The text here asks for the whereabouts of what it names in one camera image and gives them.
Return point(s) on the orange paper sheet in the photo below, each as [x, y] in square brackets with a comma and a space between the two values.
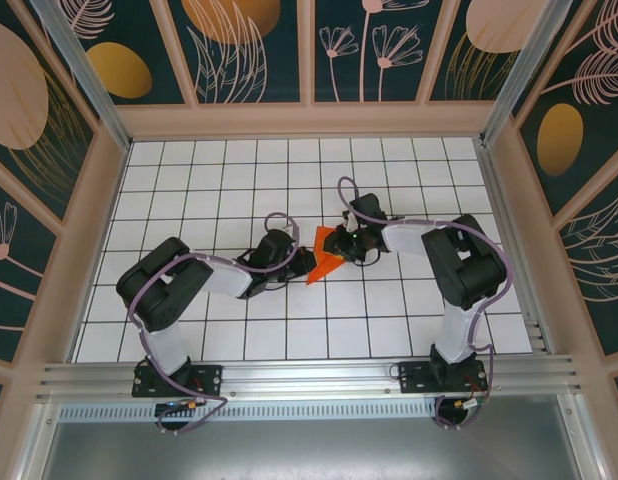
[321, 270]

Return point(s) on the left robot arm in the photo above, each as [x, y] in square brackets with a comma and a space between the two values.
[169, 350]

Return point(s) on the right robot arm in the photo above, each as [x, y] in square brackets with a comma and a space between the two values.
[456, 335]

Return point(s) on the grey metal sheet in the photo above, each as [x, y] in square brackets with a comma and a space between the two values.
[309, 450]

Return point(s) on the yellow power connector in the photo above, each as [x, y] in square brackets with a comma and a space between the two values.
[460, 403]
[190, 404]

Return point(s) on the aluminium mounting rail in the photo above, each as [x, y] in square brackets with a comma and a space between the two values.
[309, 380]

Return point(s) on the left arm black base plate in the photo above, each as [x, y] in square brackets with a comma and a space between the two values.
[209, 380]

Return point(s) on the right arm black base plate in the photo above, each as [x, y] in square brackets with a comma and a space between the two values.
[414, 377]

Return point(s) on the aluminium side rail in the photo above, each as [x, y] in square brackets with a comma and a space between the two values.
[494, 175]

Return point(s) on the aluminium corner post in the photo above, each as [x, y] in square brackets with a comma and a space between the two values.
[519, 70]
[89, 85]

